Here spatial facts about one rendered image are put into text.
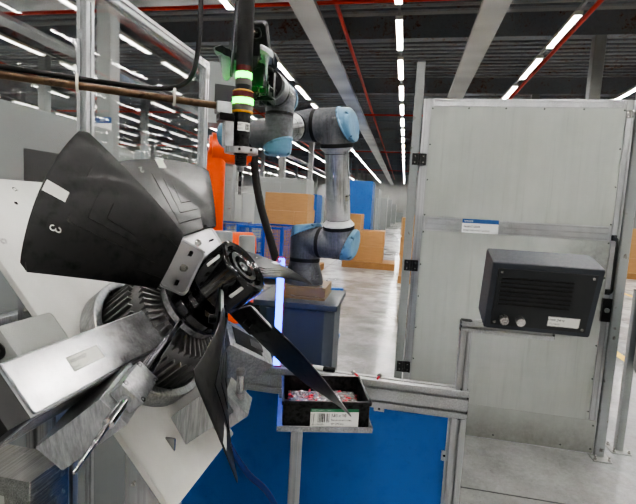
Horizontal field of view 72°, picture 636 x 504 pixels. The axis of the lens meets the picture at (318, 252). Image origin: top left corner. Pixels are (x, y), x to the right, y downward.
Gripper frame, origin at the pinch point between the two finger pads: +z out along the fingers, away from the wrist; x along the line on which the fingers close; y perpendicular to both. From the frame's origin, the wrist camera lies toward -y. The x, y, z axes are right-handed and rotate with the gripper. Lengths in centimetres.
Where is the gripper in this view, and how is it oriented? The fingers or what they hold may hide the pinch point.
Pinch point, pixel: (239, 45)
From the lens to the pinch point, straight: 96.7
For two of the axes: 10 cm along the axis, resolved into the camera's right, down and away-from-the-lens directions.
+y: -0.5, 9.9, 1.0
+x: -9.8, -0.7, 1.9
